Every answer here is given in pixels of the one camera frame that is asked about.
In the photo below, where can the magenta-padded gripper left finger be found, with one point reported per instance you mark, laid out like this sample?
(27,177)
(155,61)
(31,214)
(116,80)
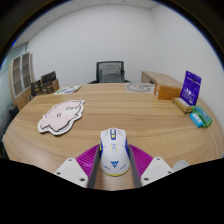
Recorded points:
(72,170)

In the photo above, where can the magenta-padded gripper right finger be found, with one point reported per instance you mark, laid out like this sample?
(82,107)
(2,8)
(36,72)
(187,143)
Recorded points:
(154,169)

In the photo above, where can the white blue computer mouse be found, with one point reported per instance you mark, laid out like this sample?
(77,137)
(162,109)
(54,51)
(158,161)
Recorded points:
(114,153)

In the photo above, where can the white round disc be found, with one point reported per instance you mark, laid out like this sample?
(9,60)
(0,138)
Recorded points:
(181,165)

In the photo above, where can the flat light wooden box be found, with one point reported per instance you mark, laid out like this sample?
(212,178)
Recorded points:
(181,104)

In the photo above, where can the green small box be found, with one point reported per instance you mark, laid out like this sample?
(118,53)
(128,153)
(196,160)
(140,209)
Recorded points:
(203,116)

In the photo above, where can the plain brown cardboard box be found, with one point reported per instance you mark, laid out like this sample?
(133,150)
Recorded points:
(167,91)

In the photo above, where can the green purple printed sheet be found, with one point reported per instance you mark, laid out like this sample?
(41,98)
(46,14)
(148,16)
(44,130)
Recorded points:
(67,89)

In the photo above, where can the grey round-print mat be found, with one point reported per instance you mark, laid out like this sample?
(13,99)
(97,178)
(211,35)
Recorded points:
(140,87)

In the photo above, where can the brown cardboard box with print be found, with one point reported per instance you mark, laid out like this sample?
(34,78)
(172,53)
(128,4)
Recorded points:
(50,87)

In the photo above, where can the purple card package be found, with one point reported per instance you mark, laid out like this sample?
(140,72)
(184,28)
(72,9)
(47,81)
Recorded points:
(190,87)

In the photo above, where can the dark small box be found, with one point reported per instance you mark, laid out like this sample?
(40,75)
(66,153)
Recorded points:
(35,88)

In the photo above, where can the wooden side desk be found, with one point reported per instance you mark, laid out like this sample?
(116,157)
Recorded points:
(155,77)

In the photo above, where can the black printed box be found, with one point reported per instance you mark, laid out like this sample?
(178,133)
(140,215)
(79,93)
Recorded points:
(48,77)

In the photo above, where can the black grey office chair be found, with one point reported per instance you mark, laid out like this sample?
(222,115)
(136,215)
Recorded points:
(110,73)

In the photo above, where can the wooden cabinet with glass doors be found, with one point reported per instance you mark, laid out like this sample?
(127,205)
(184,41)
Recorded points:
(20,80)

